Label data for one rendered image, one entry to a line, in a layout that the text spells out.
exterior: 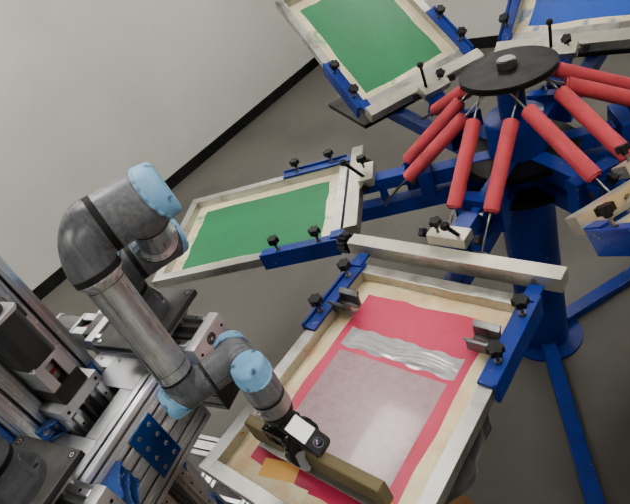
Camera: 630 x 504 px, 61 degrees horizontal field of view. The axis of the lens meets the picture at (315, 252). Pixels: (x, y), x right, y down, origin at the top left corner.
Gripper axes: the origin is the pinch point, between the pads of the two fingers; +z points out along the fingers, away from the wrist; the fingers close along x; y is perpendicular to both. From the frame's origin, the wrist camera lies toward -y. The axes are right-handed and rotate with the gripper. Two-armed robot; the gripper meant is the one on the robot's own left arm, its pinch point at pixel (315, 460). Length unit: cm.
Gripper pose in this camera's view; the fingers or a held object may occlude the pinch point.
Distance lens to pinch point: 133.4
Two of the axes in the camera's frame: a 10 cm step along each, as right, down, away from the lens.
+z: 3.4, 7.5, 5.7
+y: -7.5, -1.5, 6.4
